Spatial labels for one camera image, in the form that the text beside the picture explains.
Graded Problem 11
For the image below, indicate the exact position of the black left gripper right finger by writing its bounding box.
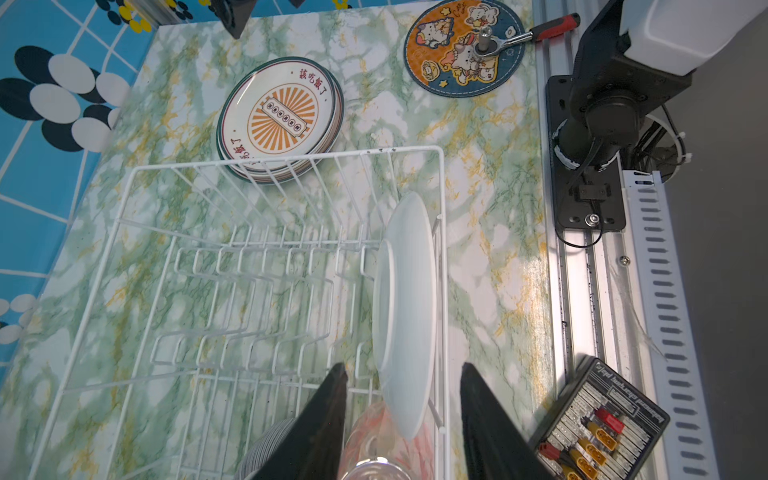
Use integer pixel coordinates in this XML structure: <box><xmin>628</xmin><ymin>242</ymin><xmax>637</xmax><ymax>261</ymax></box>
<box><xmin>460</xmin><ymin>362</ymin><xmax>552</xmax><ymax>479</ymax></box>

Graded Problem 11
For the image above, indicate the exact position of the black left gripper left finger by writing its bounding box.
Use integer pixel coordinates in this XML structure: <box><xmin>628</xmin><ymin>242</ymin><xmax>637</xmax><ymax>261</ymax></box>
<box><xmin>255</xmin><ymin>363</ymin><xmax>348</xmax><ymax>479</ymax></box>

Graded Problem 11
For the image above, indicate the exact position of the plain white plate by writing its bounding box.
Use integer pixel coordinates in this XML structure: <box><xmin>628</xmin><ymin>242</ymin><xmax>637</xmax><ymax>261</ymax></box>
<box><xmin>372</xmin><ymin>192</ymin><xmax>437</xmax><ymax>440</ymax></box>

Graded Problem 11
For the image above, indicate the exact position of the plate orange sunburst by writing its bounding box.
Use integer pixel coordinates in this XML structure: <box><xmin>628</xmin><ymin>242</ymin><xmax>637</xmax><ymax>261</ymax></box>
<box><xmin>216</xmin><ymin>56</ymin><xmax>345</xmax><ymax>183</ymax></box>

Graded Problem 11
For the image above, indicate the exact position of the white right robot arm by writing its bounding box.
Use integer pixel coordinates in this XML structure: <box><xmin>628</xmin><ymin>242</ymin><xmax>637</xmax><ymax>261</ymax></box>
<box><xmin>553</xmin><ymin>1</ymin><xmax>767</xmax><ymax>170</ymax></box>

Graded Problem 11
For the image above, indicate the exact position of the striped ceramic bowl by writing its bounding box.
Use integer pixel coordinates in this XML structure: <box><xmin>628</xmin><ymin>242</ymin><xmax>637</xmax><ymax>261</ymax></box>
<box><xmin>234</xmin><ymin>418</ymin><xmax>296</xmax><ymax>480</ymax></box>

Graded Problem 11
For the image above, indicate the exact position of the pink glass cup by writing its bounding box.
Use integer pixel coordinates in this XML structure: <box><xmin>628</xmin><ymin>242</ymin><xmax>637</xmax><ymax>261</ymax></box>
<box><xmin>338</xmin><ymin>401</ymin><xmax>435</xmax><ymax>479</ymax></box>

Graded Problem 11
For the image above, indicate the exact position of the clear glass cup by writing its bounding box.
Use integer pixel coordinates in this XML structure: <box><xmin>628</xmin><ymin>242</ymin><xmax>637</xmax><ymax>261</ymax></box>
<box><xmin>341</xmin><ymin>457</ymin><xmax>412</xmax><ymax>480</ymax></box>

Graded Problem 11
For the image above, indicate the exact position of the black connector box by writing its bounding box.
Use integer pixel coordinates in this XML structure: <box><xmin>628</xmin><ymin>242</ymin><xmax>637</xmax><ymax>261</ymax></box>
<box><xmin>533</xmin><ymin>356</ymin><xmax>670</xmax><ymax>480</ymax></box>

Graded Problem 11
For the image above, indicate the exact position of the round cartoon coaster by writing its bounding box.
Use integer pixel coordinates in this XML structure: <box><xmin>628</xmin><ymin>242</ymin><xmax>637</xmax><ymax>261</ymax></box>
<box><xmin>403</xmin><ymin>1</ymin><xmax>526</xmax><ymax>98</ymax></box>

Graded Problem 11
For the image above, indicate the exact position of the aluminium front rail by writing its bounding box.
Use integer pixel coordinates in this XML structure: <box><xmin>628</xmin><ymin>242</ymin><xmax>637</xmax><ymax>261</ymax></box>
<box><xmin>534</xmin><ymin>30</ymin><xmax>619</xmax><ymax>393</ymax></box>

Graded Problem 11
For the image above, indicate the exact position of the white wire dish rack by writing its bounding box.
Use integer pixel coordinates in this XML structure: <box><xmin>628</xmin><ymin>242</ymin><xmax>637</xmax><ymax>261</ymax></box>
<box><xmin>21</xmin><ymin>146</ymin><xmax>453</xmax><ymax>479</ymax></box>

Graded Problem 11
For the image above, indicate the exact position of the white slotted cable duct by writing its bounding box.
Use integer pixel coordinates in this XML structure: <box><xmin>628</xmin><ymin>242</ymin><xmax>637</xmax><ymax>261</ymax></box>
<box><xmin>623</xmin><ymin>171</ymin><xmax>719</xmax><ymax>479</ymax></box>

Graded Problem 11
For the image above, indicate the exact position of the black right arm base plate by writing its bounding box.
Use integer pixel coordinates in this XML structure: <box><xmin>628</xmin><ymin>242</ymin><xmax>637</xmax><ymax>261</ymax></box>
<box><xmin>545</xmin><ymin>75</ymin><xmax>627</xmax><ymax>235</ymax></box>

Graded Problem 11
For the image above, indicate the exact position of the red handled ratchet wrench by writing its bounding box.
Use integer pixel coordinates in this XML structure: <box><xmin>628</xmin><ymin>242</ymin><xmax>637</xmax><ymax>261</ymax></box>
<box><xmin>474</xmin><ymin>13</ymin><xmax>581</xmax><ymax>58</ymax></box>

